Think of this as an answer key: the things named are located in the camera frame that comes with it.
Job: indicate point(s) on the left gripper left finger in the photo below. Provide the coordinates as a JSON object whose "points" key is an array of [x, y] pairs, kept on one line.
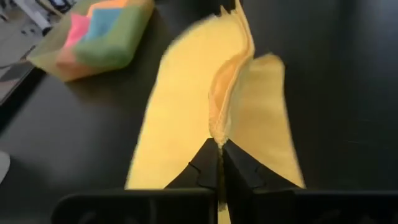
{"points": [[205, 171]]}

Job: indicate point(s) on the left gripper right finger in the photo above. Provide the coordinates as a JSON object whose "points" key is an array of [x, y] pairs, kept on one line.
{"points": [[239, 180]]}

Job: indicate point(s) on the yellow microfiber towel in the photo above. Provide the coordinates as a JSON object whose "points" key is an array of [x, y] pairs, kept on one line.
{"points": [[186, 109]]}

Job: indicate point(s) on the yellow-green plastic bin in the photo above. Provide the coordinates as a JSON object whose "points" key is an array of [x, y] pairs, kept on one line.
{"points": [[105, 54]]}

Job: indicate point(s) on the blue microfiber towel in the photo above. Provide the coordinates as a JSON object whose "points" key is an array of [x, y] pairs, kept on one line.
{"points": [[102, 21]]}

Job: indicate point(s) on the orange microfiber towel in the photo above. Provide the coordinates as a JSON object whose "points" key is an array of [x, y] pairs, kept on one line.
{"points": [[109, 3]]}

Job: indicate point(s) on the white plant pot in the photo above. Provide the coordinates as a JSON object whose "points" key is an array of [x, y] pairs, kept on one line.
{"points": [[3, 166]]}

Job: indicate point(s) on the grey power strip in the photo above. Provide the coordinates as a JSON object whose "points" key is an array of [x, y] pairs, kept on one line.
{"points": [[32, 14]]}

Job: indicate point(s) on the black aluminium table frame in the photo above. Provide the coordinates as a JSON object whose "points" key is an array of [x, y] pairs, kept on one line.
{"points": [[18, 96]]}

